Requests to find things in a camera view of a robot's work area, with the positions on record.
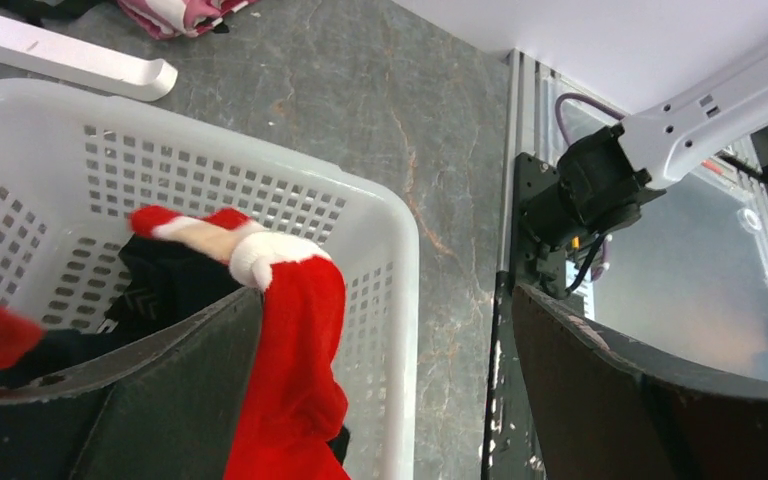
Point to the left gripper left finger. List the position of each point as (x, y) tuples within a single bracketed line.
[(163, 407)]

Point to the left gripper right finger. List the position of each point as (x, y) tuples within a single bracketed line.
[(607, 406)]

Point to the red snowflake christmas sock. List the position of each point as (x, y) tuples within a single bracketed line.
[(293, 407)]

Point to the black ankle sock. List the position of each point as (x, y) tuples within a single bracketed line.
[(167, 284)]

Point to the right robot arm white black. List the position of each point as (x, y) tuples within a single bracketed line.
[(603, 179)]

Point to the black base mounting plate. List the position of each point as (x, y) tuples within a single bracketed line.
[(510, 448)]

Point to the white plastic perforated basket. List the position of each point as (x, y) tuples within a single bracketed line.
[(74, 164)]

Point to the pink camouflage garment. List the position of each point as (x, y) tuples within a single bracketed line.
[(168, 19)]

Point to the white metal drying rack stand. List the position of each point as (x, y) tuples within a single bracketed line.
[(65, 58)]

